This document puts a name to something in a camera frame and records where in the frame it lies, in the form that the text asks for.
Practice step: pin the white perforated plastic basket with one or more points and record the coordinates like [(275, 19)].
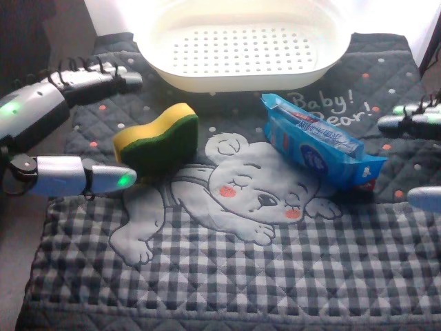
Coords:
[(241, 51)]

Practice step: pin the black rod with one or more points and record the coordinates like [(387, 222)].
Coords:
[(429, 51)]

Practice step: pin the blue wipes packet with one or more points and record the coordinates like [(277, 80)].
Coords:
[(310, 148)]

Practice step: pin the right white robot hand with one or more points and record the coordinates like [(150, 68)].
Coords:
[(417, 124)]

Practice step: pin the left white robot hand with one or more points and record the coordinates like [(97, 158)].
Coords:
[(38, 107)]

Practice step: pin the yellow and green sponge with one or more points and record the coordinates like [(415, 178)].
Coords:
[(162, 145)]

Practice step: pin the grey quilt with printed bear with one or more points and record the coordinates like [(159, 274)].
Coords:
[(241, 276)]

